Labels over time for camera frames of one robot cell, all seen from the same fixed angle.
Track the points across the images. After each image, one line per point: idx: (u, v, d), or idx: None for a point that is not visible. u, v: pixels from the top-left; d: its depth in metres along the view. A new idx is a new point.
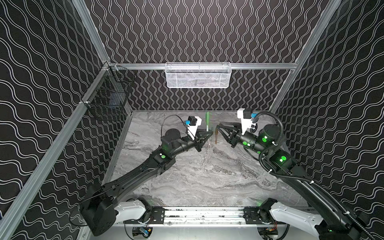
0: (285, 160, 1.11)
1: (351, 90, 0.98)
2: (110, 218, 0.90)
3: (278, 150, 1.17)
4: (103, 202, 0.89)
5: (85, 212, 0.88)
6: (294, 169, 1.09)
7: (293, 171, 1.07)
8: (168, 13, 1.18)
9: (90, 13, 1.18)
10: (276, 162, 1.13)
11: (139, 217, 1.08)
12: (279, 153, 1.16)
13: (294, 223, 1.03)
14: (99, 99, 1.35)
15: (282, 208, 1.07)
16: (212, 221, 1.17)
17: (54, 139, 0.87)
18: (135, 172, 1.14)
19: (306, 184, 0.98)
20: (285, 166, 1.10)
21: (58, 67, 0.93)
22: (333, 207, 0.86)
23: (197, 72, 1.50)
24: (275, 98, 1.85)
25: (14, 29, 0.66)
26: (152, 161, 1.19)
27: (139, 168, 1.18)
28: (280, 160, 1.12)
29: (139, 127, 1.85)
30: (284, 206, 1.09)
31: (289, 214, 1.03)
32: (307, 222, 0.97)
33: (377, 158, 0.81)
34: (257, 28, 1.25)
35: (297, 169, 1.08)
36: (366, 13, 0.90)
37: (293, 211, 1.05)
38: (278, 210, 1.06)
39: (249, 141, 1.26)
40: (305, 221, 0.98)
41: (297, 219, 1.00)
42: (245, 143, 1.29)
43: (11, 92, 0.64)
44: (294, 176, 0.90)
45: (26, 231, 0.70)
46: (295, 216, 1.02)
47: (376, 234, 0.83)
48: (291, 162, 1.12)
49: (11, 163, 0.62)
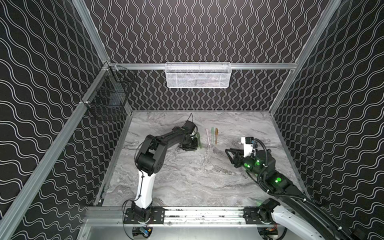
0: (280, 181, 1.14)
1: (351, 90, 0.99)
2: (164, 158, 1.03)
3: (275, 173, 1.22)
4: (160, 144, 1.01)
5: (143, 157, 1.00)
6: (289, 188, 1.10)
7: (288, 190, 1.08)
8: (168, 14, 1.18)
9: (90, 13, 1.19)
10: (272, 183, 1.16)
11: (146, 205, 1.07)
12: (274, 175, 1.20)
13: (298, 233, 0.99)
14: (99, 99, 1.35)
15: (287, 215, 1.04)
16: (212, 222, 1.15)
17: (54, 139, 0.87)
18: (172, 133, 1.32)
19: (300, 202, 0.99)
20: (281, 186, 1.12)
21: (58, 67, 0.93)
22: (327, 223, 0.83)
23: (197, 71, 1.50)
24: (275, 98, 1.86)
25: (14, 29, 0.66)
26: (180, 130, 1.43)
27: (172, 132, 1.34)
28: (275, 180, 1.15)
29: (139, 127, 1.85)
30: (289, 214, 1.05)
31: (293, 223, 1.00)
32: (313, 237, 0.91)
33: (377, 158, 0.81)
34: (257, 28, 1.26)
35: (292, 189, 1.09)
36: (366, 13, 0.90)
37: (299, 222, 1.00)
38: (282, 216, 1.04)
39: (248, 163, 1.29)
40: (311, 235, 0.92)
41: (302, 231, 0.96)
42: (245, 165, 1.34)
43: (11, 92, 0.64)
44: (289, 195, 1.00)
45: (26, 231, 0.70)
46: (298, 226, 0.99)
47: (376, 234, 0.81)
48: (287, 182, 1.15)
49: (11, 162, 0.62)
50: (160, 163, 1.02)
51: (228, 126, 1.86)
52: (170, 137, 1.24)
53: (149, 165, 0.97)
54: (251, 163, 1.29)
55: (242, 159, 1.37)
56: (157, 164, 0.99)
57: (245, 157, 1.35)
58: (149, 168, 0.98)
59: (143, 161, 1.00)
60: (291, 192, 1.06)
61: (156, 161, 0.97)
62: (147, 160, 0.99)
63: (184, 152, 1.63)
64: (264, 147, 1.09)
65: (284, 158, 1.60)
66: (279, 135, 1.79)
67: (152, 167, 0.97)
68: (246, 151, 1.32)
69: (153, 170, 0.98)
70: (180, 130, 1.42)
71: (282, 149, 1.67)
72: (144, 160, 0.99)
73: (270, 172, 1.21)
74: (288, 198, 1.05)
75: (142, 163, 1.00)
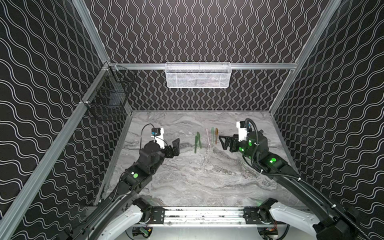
0: (275, 161, 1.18)
1: (351, 90, 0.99)
2: None
3: (269, 153, 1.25)
4: None
5: None
6: (282, 168, 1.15)
7: (282, 170, 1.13)
8: (168, 14, 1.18)
9: (90, 13, 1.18)
10: (267, 163, 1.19)
11: (141, 217, 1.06)
12: (269, 155, 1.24)
13: (293, 223, 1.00)
14: (99, 99, 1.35)
15: (282, 208, 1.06)
16: (212, 221, 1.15)
17: (54, 139, 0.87)
18: (105, 202, 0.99)
19: (294, 181, 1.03)
20: (275, 166, 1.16)
21: (58, 67, 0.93)
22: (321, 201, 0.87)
23: (197, 71, 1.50)
24: (275, 98, 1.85)
25: (14, 29, 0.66)
26: (123, 185, 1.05)
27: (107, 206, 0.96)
28: (270, 160, 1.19)
29: (139, 127, 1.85)
30: (284, 206, 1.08)
31: (287, 213, 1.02)
32: (305, 221, 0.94)
33: (377, 158, 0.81)
34: (257, 28, 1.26)
35: (286, 169, 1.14)
36: (366, 13, 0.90)
37: (293, 211, 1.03)
38: (277, 208, 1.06)
39: (242, 146, 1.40)
40: (304, 220, 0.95)
41: (295, 219, 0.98)
42: (241, 148, 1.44)
43: (11, 92, 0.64)
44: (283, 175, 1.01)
45: (26, 231, 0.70)
46: (291, 214, 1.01)
47: (376, 234, 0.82)
48: (281, 162, 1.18)
49: (11, 162, 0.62)
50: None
51: (228, 126, 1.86)
52: (96, 214, 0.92)
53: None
54: (245, 146, 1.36)
55: (238, 143, 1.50)
56: None
57: (240, 140, 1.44)
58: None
59: None
60: (285, 172, 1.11)
61: None
62: None
63: (184, 152, 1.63)
64: (253, 126, 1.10)
65: (284, 158, 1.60)
66: (279, 135, 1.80)
67: None
68: (241, 135, 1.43)
69: None
70: (124, 189, 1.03)
71: (282, 149, 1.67)
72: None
73: (264, 152, 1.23)
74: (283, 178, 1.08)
75: None
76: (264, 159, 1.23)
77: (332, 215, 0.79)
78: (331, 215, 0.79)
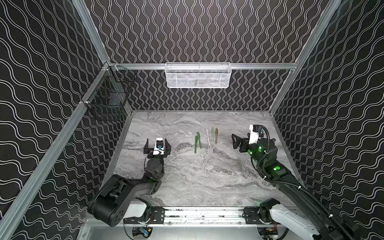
0: (279, 169, 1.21)
1: (351, 90, 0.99)
2: (127, 204, 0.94)
3: (275, 162, 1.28)
4: (125, 187, 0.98)
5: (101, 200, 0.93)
6: (286, 176, 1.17)
7: (285, 178, 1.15)
8: (168, 14, 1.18)
9: (90, 13, 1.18)
10: (271, 171, 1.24)
11: (142, 214, 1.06)
12: (275, 164, 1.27)
13: (292, 228, 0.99)
14: (99, 99, 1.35)
15: (284, 211, 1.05)
16: (212, 222, 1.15)
17: (54, 139, 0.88)
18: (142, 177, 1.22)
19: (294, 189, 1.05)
20: (279, 174, 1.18)
21: (58, 67, 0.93)
22: (318, 210, 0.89)
23: (197, 71, 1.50)
24: (275, 98, 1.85)
25: (14, 29, 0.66)
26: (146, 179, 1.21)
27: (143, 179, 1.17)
28: (274, 168, 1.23)
29: (139, 127, 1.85)
30: (286, 210, 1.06)
31: (288, 217, 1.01)
32: (306, 229, 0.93)
33: (377, 158, 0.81)
34: (257, 28, 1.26)
35: (288, 177, 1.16)
36: (366, 13, 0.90)
37: (294, 216, 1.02)
38: (279, 210, 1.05)
39: (251, 148, 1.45)
40: (304, 228, 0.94)
41: (296, 225, 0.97)
42: (249, 150, 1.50)
43: (11, 92, 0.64)
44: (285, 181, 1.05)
45: (26, 231, 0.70)
46: (293, 219, 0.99)
47: (376, 234, 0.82)
48: (285, 171, 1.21)
49: (11, 162, 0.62)
50: (121, 211, 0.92)
51: (228, 126, 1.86)
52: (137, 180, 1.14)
53: (107, 215, 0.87)
54: (254, 149, 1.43)
55: (247, 145, 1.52)
56: (117, 214, 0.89)
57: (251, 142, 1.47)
58: (106, 220, 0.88)
59: (99, 212, 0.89)
60: (288, 179, 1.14)
61: (118, 209, 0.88)
62: (104, 208, 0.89)
63: (184, 152, 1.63)
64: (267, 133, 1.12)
65: (284, 158, 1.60)
66: (279, 135, 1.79)
67: (110, 217, 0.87)
68: (252, 138, 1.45)
69: (110, 220, 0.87)
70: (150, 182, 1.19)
71: (282, 149, 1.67)
72: (100, 210, 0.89)
73: (270, 160, 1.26)
74: (283, 185, 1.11)
75: (97, 212, 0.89)
76: (269, 166, 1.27)
77: (328, 224, 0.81)
78: (327, 224, 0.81)
